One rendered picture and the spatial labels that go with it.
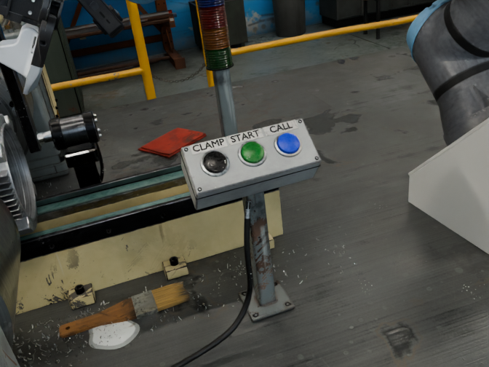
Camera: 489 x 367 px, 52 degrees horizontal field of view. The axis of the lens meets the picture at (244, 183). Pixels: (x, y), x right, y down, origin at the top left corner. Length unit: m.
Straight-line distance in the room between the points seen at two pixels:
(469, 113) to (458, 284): 0.27
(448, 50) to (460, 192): 0.24
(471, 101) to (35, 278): 0.76
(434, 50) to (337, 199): 0.34
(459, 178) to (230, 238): 0.40
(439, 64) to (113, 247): 0.62
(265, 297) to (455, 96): 0.45
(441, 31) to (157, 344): 0.67
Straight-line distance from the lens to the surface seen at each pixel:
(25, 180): 0.95
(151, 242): 0.88
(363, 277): 0.85
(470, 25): 0.89
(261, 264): 0.75
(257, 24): 6.20
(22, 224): 0.84
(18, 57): 0.74
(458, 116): 0.90
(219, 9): 1.13
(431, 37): 0.94
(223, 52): 1.15
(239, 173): 0.63
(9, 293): 0.56
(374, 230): 0.95
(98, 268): 0.89
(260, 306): 0.80
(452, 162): 0.91
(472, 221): 0.92
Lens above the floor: 1.34
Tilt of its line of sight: 29 degrees down
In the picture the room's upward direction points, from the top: 8 degrees counter-clockwise
